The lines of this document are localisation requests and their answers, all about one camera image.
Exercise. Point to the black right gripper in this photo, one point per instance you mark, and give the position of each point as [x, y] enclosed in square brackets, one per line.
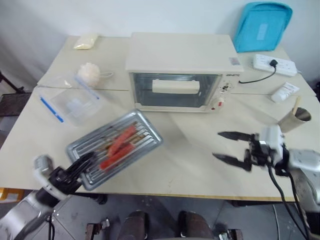
[257, 155]

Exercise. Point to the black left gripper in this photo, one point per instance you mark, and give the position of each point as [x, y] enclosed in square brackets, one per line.
[63, 180]

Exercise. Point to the ribbed silver metal baking tray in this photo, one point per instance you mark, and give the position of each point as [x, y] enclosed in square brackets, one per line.
[140, 136]

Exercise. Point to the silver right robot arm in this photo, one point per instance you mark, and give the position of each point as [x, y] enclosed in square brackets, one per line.
[306, 160]

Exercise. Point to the red sausage on skewer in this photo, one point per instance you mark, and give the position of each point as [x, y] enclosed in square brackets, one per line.
[116, 146]
[126, 133]
[115, 157]

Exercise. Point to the red and white oven knob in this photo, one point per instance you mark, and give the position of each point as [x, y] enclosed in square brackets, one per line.
[220, 102]

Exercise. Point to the cream oven dial knob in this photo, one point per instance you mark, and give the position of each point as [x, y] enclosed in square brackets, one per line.
[226, 87]

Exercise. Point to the cream toaster oven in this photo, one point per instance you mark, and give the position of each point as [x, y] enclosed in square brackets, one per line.
[180, 52]

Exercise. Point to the clear zip bag blue seal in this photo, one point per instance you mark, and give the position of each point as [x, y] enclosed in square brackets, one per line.
[58, 81]
[75, 110]

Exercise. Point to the silver metal cup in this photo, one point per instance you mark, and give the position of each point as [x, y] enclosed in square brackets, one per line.
[295, 122]

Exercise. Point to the white squeeze tube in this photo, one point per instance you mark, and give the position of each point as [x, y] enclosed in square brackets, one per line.
[285, 92]

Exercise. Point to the dark rounded shape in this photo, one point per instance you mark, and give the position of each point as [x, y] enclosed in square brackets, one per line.
[195, 225]
[135, 225]

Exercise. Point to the dark stand beside table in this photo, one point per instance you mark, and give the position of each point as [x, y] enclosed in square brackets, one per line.
[11, 102]

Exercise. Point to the white power strip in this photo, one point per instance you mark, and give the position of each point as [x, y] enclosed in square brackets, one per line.
[287, 66]

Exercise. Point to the blue fabric pouch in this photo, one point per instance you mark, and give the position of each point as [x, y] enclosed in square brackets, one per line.
[262, 27]

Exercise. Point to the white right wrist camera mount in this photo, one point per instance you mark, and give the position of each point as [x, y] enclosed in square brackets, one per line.
[272, 140]

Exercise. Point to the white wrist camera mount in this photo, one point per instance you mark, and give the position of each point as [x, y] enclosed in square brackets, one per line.
[272, 140]
[41, 166]

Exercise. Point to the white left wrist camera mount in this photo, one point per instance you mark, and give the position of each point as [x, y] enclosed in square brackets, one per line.
[41, 166]

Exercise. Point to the rusty metal bracket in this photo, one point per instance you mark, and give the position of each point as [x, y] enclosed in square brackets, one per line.
[96, 228]
[231, 235]

